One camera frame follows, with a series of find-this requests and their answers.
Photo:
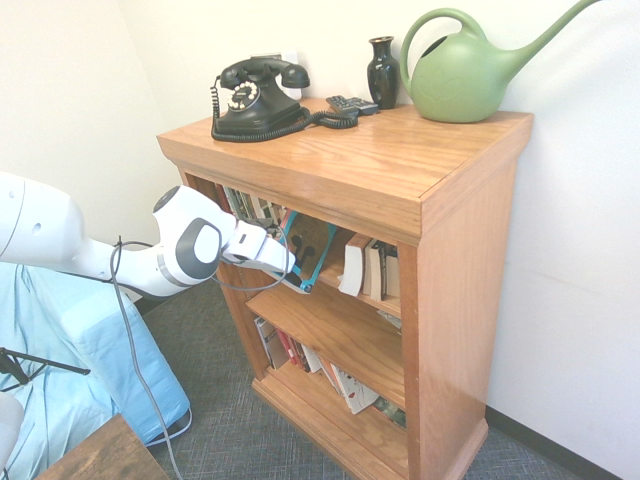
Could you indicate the orange thin book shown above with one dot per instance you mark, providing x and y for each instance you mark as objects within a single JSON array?
[{"x": 327, "y": 372}]

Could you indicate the white book red figures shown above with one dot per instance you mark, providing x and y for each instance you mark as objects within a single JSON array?
[{"x": 355, "y": 392}]

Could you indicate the black glossy vase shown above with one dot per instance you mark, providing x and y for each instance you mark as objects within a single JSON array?
[{"x": 382, "y": 75}]

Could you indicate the grey white large book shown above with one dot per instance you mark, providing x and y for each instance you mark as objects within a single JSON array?
[{"x": 270, "y": 345}]

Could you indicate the black tripod stand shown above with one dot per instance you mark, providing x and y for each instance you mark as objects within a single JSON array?
[{"x": 50, "y": 363}]

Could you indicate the black telephone handset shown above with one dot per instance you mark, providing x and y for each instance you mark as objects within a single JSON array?
[{"x": 260, "y": 67}]

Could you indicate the thick paperback pages outward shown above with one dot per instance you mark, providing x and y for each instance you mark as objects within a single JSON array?
[{"x": 352, "y": 267}]

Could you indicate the dark wooden table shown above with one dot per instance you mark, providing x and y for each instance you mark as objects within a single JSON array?
[{"x": 110, "y": 455}]

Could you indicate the black remote control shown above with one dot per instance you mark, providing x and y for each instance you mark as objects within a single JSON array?
[{"x": 350, "y": 104}]

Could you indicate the black spined book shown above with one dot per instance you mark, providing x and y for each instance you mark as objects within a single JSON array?
[{"x": 385, "y": 270}]

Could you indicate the green plastic watering can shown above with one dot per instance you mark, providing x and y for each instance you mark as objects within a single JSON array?
[{"x": 460, "y": 85}]

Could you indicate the beige paperback book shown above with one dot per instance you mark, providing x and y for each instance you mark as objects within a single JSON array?
[{"x": 394, "y": 275}]

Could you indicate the wooden bookshelf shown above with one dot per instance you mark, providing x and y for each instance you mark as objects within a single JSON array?
[{"x": 450, "y": 300}]

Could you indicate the green and white book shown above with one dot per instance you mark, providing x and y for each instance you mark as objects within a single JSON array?
[{"x": 270, "y": 211}]

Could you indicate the dark red spined book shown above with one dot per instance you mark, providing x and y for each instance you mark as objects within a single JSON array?
[{"x": 301, "y": 357}]

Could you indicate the dark green flat book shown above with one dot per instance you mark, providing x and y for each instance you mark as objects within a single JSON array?
[{"x": 392, "y": 412}]

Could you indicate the dark maroon book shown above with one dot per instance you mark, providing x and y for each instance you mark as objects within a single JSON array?
[{"x": 223, "y": 197}]

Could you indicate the white spined book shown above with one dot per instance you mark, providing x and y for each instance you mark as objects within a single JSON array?
[{"x": 259, "y": 209}]

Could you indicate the white slim book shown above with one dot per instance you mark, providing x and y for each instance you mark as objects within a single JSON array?
[{"x": 312, "y": 361}]

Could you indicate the cream paperback book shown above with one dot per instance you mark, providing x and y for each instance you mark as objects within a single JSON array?
[{"x": 371, "y": 270}]

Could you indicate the cream thin book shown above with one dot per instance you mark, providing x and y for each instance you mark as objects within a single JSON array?
[{"x": 284, "y": 212}]

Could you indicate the flat magazine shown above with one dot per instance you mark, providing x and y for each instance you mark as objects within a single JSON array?
[{"x": 391, "y": 320}]

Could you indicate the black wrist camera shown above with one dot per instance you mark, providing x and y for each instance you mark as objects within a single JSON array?
[{"x": 270, "y": 227}]

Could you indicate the blue cloth covered chair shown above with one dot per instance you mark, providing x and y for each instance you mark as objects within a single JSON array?
[{"x": 100, "y": 360}]

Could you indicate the upper shelf books left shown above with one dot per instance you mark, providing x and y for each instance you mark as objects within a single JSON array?
[{"x": 240, "y": 202}]

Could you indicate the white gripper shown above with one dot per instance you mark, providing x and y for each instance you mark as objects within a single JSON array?
[{"x": 260, "y": 250}]

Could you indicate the teal cover paperback book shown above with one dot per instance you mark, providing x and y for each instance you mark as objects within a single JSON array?
[{"x": 321, "y": 240}]

